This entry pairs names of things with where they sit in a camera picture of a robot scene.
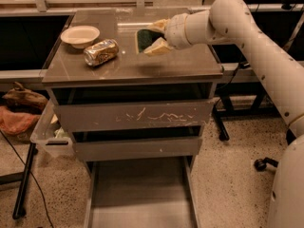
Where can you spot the grey drawer cabinet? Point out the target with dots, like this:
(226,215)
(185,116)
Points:
(130,77)

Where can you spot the orange cloth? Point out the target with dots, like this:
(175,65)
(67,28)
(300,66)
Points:
(14,123)

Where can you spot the grey top drawer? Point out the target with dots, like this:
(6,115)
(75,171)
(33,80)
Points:
(98,117)

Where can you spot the brown bag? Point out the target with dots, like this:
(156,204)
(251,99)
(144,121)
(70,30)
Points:
(21,98)

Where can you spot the crushed gold soda can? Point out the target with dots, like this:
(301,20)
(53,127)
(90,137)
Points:
(101,52)

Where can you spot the green yellow sponge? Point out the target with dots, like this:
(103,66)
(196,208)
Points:
(145,38)

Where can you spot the black table leg stand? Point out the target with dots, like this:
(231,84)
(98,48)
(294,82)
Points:
(19,210)

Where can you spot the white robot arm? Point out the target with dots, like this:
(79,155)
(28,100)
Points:
(231,22)

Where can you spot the white paper bowl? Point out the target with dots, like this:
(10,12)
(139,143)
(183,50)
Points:
(80,36)

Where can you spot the grey open bottom drawer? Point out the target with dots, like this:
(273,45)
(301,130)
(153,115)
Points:
(144,193)

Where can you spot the clear plastic storage bin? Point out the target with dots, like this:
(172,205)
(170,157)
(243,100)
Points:
(49,134)

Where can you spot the black office chair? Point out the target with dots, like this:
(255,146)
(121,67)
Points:
(261,164)

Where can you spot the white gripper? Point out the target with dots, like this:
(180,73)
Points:
(177,31)

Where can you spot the grey middle drawer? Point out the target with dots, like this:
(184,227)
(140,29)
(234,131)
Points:
(139,149)

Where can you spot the black stand frame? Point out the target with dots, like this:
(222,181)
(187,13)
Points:
(224,108)

